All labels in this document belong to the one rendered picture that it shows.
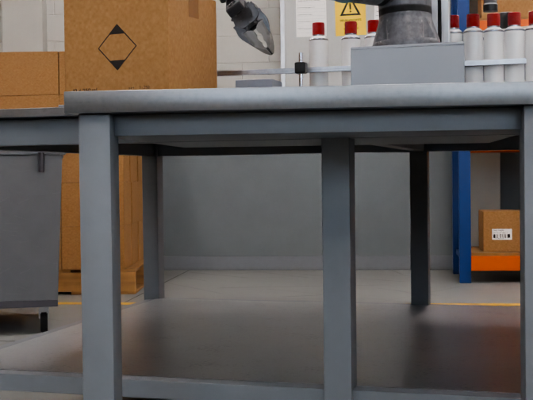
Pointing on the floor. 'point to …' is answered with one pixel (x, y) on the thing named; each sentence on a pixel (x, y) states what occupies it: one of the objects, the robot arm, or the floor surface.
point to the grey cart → (30, 230)
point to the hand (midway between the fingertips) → (269, 50)
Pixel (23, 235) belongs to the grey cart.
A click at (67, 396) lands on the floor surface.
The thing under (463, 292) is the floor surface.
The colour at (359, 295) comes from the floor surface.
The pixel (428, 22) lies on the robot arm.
